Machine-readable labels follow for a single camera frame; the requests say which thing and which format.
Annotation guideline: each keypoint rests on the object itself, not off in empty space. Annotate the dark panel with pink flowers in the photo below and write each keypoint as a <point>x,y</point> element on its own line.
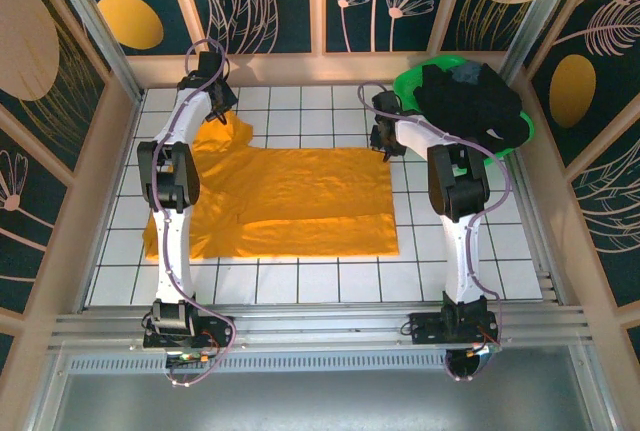
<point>365,26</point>

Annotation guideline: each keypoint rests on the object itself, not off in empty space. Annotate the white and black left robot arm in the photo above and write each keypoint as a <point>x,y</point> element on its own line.
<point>172,251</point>

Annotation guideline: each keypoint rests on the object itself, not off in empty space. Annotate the dark panel with orange circle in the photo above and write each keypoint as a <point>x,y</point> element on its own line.
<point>295,11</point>

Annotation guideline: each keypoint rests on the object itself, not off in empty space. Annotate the orange t-shirt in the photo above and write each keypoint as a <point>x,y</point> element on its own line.
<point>300,201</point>

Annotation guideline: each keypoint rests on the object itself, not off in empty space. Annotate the grey t-shirt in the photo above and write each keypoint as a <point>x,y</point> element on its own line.
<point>467,72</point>

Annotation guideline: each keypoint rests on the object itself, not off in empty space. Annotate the aluminium front rail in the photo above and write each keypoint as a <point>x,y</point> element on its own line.
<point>320,323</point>

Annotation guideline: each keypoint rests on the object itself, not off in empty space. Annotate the aluminium side rail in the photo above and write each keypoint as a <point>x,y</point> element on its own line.
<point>537,226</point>

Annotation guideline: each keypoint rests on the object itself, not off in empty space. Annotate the dark panel with large beige oval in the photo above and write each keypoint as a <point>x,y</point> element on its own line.
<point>30,51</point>

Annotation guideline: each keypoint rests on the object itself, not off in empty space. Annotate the dark panel with pink ferns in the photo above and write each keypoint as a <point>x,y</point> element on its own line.
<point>615,226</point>

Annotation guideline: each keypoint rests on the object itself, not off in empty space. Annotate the dark panel with beige circle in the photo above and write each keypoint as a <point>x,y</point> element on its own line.
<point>470,26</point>

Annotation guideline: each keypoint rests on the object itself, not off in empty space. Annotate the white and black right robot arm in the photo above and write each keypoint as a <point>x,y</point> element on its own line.
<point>462,251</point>

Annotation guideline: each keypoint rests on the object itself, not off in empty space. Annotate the dark panel with yellow oval and fern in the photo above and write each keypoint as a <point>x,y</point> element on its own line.
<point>600,76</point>

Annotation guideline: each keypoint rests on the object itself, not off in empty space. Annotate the aluminium corner post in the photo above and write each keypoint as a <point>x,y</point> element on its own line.
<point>540,11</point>
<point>100,36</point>

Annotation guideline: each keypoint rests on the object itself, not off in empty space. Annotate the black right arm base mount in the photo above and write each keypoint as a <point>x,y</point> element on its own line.
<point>430,326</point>

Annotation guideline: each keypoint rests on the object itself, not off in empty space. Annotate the green plastic basket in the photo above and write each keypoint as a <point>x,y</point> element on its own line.
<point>407,83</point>

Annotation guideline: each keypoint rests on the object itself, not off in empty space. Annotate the grey metal sheet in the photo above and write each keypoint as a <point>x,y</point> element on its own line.
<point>320,401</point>

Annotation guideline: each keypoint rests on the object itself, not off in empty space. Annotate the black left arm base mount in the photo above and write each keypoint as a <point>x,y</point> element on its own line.
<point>210,331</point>

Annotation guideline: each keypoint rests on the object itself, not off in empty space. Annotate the black t-shirt pile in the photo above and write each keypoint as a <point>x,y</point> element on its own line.
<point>465,111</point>

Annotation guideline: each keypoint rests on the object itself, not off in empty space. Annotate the dark panel with single flower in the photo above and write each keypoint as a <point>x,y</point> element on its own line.
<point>25,251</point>

